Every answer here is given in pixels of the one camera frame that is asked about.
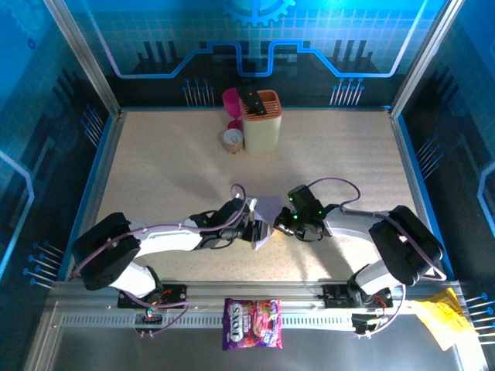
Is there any lavender paper sheet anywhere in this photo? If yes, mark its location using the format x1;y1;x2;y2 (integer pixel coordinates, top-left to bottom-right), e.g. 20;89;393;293
249;195;282;250

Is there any beige knife block orange lid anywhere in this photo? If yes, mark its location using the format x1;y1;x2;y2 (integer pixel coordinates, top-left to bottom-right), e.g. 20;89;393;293
239;90;283;157

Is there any purple candy bag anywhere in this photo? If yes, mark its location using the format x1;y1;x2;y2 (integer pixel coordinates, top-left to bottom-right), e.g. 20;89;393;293
222;297;283;351

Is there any pink plastic goblet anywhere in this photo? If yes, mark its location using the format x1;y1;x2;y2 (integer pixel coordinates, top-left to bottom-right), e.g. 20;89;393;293
221;87;244;131

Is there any yellow plastic bag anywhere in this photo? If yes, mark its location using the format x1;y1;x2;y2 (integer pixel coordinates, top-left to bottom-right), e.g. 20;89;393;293
409;288;479;352

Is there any aluminium table rail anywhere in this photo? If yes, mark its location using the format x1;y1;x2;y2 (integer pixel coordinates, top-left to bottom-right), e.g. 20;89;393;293
49;280;465;329

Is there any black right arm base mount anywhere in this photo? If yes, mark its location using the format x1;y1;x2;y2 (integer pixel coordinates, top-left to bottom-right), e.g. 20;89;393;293
323;284;394;309

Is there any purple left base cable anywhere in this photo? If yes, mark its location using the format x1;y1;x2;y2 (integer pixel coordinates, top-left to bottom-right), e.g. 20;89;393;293
125;289;193;338

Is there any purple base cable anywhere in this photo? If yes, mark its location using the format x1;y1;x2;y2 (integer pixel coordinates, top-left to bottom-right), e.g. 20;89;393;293
357;278;406;339
125;289;193;338

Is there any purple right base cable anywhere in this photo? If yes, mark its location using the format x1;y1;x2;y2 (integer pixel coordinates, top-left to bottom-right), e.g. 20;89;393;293
357;278;406;339

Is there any black knife handle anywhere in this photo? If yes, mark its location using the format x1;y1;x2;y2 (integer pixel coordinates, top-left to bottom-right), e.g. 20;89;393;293
236;87;268;116

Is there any aluminium frame post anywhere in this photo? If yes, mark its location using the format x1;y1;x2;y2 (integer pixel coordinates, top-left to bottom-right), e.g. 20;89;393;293
42;0;123;117
389;0;465;119

